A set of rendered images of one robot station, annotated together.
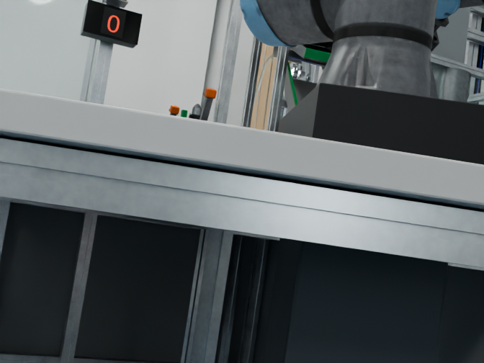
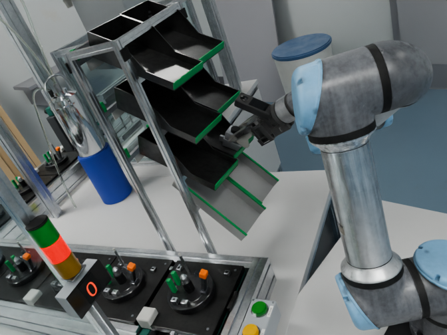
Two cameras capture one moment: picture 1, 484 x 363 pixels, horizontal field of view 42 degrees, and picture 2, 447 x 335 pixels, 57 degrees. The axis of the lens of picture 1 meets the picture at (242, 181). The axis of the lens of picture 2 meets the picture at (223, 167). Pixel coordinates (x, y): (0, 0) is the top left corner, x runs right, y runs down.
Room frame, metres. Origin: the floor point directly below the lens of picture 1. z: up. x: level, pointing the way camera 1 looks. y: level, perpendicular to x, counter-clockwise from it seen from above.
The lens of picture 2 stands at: (0.48, 0.43, 1.82)
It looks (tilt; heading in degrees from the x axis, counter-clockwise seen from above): 29 degrees down; 326
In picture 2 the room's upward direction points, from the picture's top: 21 degrees counter-clockwise
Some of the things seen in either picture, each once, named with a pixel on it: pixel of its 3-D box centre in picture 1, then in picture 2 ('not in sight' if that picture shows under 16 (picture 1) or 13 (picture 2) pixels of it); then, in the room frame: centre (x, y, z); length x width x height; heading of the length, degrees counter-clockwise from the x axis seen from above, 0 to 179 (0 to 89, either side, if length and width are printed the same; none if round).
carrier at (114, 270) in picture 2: not in sight; (119, 276); (1.56, 0.22, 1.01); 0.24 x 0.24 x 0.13; 22
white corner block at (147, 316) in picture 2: not in sight; (148, 318); (1.38, 0.25, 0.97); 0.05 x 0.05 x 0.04; 22
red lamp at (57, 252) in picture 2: not in sight; (55, 248); (1.36, 0.34, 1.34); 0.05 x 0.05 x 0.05
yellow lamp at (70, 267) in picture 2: not in sight; (66, 264); (1.36, 0.34, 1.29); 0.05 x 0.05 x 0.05
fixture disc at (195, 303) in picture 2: not in sight; (191, 291); (1.33, 0.12, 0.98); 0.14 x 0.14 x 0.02
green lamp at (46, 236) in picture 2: not in sight; (43, 232); (1.36, 0.34, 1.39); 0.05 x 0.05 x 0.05
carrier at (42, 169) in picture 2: not in sight; (52, 156); (2.86, -0.09, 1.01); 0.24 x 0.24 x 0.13; 22
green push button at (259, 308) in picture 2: not in sight; (259, 309); (1.12, 0.05, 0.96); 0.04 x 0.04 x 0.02
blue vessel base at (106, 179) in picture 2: not in sight; (106, 173); (2.29, -0.13, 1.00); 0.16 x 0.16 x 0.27
